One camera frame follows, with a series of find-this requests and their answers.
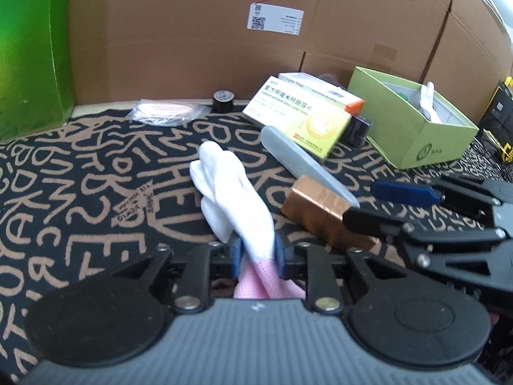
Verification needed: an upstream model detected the black tan letter-print tablecloth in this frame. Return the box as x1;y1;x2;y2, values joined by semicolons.
0;104;513;385

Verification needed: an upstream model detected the copper carton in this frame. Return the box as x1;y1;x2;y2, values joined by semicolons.
280;175;381;251

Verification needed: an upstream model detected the large green box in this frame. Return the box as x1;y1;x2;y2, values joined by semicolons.
0;0;76;142

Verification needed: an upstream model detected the light green box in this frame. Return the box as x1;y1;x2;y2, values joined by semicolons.
347;66;480;170

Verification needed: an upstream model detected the white glove pink cuff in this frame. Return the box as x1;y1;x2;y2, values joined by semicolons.
189;141;306;301

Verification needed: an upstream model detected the grey oblong case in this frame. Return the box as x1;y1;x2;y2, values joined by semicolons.
260;125;361;209

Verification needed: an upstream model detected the white shipping label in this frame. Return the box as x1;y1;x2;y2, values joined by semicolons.
248;2;305;36

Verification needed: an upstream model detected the black yellow box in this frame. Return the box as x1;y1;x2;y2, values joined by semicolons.
477;76;513;161

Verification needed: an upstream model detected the clear plastic bag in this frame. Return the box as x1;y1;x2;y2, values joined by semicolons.
125;98;212;128

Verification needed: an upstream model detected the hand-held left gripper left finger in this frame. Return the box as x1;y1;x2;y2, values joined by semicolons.
109;235;245;316

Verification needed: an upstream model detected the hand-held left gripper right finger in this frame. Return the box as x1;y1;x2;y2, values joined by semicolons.
274;233;408;314

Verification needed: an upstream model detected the small black box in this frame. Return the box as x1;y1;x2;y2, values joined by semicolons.
342;113;375;148

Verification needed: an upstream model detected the white orange medicine box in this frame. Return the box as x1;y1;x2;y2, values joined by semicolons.
278;72;365;116

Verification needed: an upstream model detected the black tape roll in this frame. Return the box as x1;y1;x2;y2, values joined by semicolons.
212;90;236;114

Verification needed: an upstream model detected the large brown cardboard box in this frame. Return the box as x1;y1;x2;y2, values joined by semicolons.
419;0;513;127
66;0;461;109

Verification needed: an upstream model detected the yellow medicine box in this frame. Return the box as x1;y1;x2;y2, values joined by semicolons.
242;75;350;164

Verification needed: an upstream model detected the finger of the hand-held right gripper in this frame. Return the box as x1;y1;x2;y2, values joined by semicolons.
342;206;513;314
371;174;513;229

